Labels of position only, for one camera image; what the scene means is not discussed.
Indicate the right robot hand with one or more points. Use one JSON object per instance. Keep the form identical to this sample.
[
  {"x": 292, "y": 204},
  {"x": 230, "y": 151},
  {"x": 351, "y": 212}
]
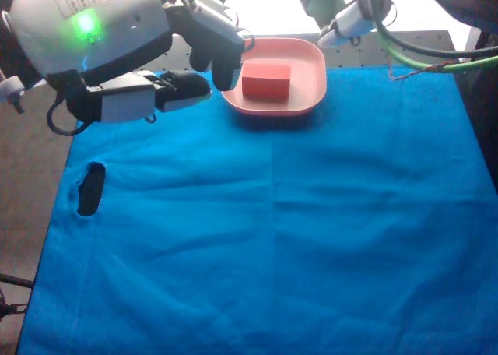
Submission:
[{"x": 350, "y": 20}]

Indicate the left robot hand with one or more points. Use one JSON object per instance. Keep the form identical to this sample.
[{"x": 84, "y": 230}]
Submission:
[{"x": 116, "y": 20}]

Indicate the green cube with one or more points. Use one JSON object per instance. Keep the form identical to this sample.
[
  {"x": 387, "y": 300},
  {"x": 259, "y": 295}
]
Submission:
[{"x": 321, "y": 2}]

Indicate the red block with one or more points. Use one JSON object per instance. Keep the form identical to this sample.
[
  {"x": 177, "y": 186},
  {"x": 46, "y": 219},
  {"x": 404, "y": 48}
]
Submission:
[{"x": 266, "y": 80}]

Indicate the pink square plate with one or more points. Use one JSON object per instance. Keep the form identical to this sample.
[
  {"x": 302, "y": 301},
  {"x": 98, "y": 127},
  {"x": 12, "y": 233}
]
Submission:
[{"x": 307, "y": 59}]

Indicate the blue cloth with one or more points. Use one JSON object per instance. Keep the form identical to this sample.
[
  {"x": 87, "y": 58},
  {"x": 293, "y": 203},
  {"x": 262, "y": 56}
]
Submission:
[{"x": 272, "y": 234}]

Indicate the black stand leg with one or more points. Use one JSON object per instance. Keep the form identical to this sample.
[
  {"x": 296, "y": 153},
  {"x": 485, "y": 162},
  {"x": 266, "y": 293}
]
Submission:
[{"x": 15, "y": 281}]

